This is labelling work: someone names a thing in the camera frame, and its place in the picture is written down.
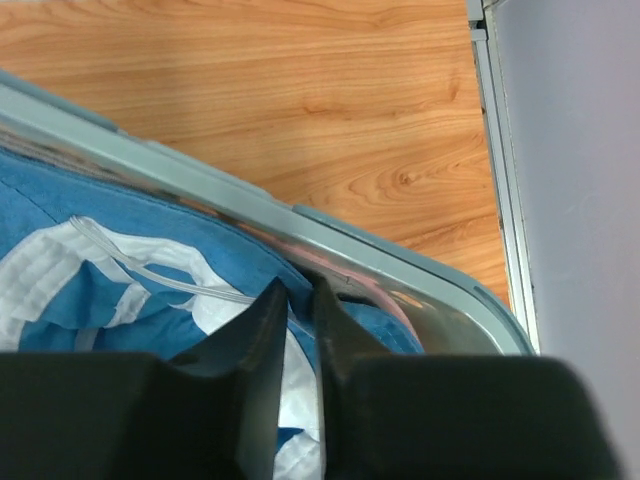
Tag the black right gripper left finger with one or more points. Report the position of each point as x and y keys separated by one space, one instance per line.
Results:
x=211 y=412

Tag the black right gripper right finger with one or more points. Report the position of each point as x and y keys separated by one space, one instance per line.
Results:
x=403 y=416

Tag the blue hat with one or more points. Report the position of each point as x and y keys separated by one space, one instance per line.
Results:
x=88 y=267

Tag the grey plastic basket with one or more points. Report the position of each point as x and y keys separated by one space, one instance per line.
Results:
x=451 y=312

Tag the grey hat in basket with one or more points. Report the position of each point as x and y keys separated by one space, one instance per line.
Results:
x=344 y=281

